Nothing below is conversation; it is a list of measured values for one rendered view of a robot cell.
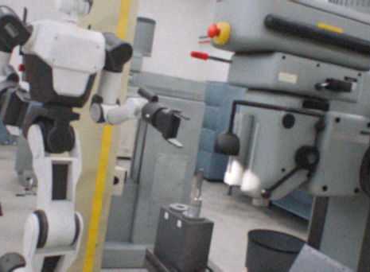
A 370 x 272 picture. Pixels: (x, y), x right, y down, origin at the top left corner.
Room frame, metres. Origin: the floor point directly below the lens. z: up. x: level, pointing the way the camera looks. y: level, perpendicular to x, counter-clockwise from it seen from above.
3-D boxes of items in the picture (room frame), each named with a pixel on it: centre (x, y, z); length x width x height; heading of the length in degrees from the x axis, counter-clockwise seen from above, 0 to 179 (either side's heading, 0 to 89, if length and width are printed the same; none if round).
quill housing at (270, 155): (1.33, -0.26, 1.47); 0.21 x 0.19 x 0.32; 27
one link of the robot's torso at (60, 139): (1.76, 0.56, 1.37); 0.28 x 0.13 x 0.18; 39
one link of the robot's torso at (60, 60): (1.74, 0.54, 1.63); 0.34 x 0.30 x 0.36; 129
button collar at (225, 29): (1.23, -0.05, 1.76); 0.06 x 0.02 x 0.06; 27
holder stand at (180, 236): (1.70, -0.05, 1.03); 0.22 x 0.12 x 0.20; 33
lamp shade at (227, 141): (1.21, -0.12, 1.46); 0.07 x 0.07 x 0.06
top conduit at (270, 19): (1.22, -0.35, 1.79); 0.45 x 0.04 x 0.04; 117
